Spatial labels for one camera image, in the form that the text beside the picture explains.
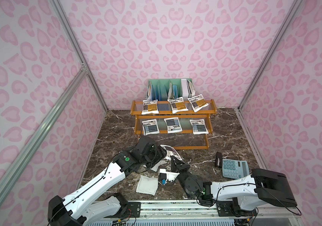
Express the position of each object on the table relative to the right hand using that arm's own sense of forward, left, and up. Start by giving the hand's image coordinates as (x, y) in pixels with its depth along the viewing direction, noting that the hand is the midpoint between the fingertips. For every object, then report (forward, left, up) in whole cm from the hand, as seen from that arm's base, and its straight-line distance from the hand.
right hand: (175, 156), depth 71 cm
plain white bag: (-9, +16, -20) cm, 27 cm away
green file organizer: (+52, +5, +2) cm, 52 cm away
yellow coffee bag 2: (+27, -2, +10) cm, 29 cm away
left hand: (+2, +4, 0) cm, 5 cm away
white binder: (+48, -7, +5) cm, 49 cm away
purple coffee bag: (+3, +2, 0) cm, 3 cm away
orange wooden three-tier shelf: (+26, -10, -4) cm, 28 cm away
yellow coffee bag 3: (+25, +14, +11) cm, 30 cm away
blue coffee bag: (+23, +1, -3) cm, 23 cm away
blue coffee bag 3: (+21, +15, -4) cm, 26 cm away
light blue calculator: (+1, -36, -18) cm, 40 cm away
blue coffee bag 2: (+22, -15, -4) cm, 27 cm away
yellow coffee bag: (+29, -13, +10) cm, 34 cm away
